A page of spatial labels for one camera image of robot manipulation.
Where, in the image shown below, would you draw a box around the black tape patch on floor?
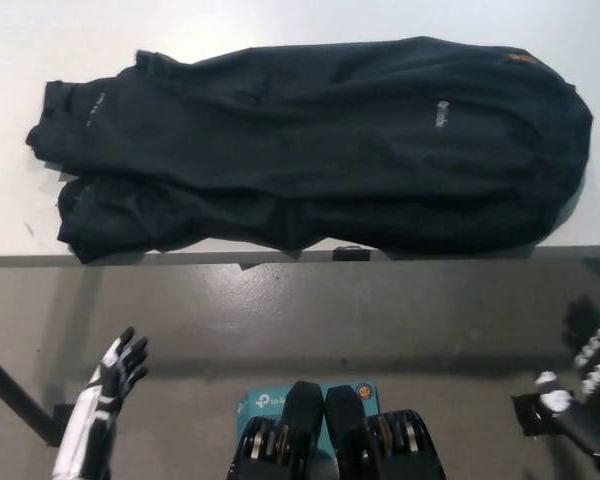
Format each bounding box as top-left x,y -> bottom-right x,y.
510,392 -> 581,439

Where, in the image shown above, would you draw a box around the grey tape piece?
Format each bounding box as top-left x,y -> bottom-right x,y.
54,164 -> 81,189

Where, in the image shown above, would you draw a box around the black metal table leg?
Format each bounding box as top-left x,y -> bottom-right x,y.
0,342 -> 64,449

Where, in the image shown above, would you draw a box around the small black floor tape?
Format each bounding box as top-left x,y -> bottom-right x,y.
49,402 -> 77,446

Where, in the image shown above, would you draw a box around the teal TP-Link box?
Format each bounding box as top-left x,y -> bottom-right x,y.
237,379 -> 381,451

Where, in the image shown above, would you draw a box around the black jacket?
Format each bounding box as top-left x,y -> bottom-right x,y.
24,34 -> 595,264

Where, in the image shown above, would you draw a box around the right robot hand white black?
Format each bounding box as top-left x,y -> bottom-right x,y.
534,297 -> 600,454

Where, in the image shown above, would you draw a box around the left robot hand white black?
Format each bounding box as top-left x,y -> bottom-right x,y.
52,327 -> 150,480

